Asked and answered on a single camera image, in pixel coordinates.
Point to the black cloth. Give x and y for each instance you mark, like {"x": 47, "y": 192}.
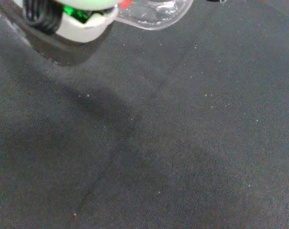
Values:
{"x": 144, "y": 131}

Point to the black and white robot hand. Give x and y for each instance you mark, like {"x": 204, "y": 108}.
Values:
{"x": 75, "y": 28}

